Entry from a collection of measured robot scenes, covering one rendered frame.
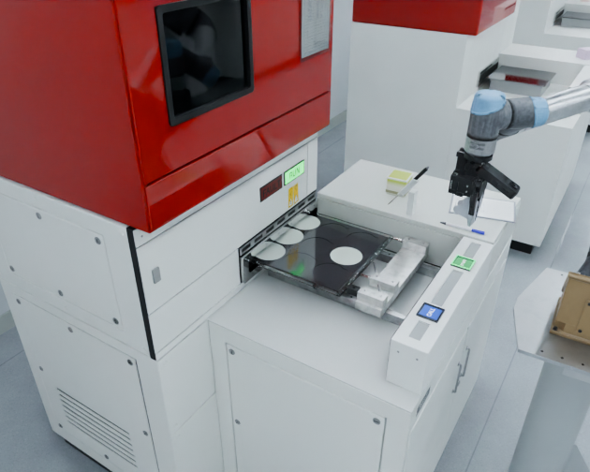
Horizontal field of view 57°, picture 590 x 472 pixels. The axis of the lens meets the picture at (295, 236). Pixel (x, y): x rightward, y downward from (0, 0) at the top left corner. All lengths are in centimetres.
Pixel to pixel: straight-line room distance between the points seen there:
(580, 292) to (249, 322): 89
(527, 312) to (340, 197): 70
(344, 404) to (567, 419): 77
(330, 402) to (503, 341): 156
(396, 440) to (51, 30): 121
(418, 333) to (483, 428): 118
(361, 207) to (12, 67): 111
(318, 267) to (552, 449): 96
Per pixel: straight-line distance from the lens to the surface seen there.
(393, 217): 184
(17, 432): 263
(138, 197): 121
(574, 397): 189
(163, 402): 163
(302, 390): 154
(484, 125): 142
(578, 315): 166
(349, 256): 172
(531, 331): 169
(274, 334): 155
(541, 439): 204
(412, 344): 134
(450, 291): 153
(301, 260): 169
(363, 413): 147
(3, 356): 300
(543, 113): 150
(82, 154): 130
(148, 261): 134
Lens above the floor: 185
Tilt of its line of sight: 32 degrees down
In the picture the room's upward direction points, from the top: straight up
